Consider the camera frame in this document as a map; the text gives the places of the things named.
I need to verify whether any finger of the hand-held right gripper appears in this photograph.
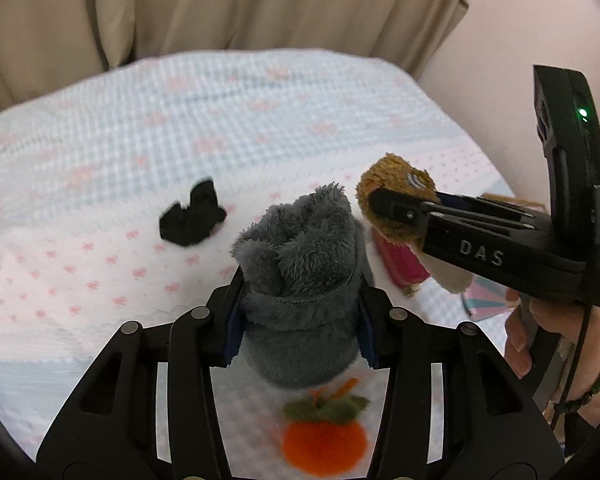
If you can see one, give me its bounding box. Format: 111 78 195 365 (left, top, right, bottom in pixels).
368 186 533 252
437 192 547 222

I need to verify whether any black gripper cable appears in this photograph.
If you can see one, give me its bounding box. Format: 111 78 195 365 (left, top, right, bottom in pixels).
552 304 593 428

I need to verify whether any person's right hand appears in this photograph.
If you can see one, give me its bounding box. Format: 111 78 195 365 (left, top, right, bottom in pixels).
504 294 600 380

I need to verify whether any orange felt persimmon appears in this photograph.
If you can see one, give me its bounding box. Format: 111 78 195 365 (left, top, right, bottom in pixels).
280 377 372 476

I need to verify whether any pastel striped cloth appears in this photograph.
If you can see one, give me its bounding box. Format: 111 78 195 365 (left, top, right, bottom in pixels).
461 280 522 323

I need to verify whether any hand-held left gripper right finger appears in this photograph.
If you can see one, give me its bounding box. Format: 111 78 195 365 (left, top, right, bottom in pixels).
357 274 566 480

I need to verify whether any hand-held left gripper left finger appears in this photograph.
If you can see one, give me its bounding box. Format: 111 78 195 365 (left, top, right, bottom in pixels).
35 266 247 480

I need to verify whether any person's right forearm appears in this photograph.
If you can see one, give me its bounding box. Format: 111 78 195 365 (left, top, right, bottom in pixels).
542 340 600 461

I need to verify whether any checkered blanket with pink bows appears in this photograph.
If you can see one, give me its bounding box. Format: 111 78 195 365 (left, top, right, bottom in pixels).
0 48 571 473

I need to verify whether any brown plush toy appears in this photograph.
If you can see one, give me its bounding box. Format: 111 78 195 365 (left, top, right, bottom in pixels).
356 152 547 296

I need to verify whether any grey fluffy sock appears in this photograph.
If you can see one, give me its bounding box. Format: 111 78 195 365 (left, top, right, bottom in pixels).
230 183 367 388

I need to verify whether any pink pouch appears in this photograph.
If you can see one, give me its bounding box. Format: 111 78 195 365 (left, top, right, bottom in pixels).
371 227 432 298

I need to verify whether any beige curtain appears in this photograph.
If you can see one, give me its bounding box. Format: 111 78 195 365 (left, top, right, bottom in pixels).
0 0 476 123

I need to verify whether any black scrunchie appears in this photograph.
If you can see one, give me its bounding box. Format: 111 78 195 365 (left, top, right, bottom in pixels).
159 176 228 247

